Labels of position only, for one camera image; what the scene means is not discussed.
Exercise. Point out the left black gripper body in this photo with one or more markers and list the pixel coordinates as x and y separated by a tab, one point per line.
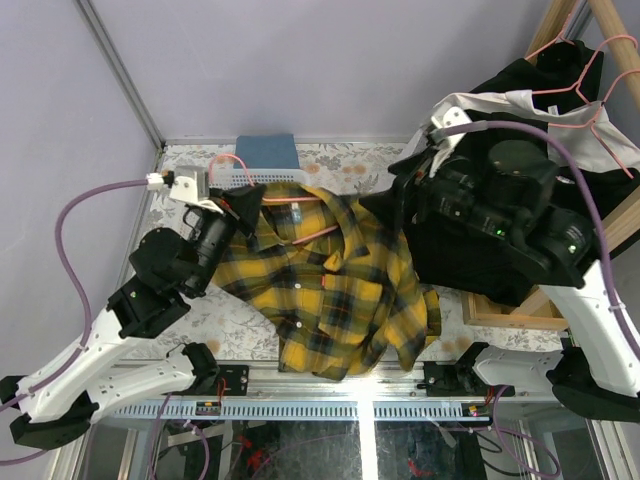
236	212

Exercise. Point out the aluminium mounting rail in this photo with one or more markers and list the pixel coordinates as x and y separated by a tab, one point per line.
300	377

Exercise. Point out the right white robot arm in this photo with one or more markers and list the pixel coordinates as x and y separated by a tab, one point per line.
507	200

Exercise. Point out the yellow plaid shirt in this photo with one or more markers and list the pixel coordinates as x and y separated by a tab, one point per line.
340	301

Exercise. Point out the folded blue cloth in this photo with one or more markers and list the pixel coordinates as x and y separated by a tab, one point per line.
267	151

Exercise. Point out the white plastic basket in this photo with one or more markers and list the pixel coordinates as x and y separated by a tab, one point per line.
234	178

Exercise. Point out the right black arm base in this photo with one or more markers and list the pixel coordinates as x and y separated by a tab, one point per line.
450	377

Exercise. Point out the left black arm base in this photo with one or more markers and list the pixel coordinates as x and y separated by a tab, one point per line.
232	381

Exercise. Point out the grey slotted cable duct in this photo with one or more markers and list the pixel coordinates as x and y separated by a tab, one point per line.
238	409

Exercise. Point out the front black shirt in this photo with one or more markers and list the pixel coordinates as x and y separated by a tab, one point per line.
445	255

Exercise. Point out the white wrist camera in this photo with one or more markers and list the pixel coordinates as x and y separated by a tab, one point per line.
446	117
185	184

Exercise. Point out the pink wire hanger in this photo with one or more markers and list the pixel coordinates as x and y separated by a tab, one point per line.
274	200

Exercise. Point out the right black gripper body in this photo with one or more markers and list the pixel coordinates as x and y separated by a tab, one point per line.
451	192

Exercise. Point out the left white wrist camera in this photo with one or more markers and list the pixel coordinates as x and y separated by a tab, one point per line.
185	184

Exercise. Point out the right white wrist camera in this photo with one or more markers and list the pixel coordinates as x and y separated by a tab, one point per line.
446	117

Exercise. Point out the aluminium corner frame post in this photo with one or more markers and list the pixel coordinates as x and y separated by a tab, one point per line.
98	30

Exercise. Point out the white shirt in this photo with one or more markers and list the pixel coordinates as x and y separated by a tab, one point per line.
594	142

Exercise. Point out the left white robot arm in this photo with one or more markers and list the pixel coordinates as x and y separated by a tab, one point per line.
59	402

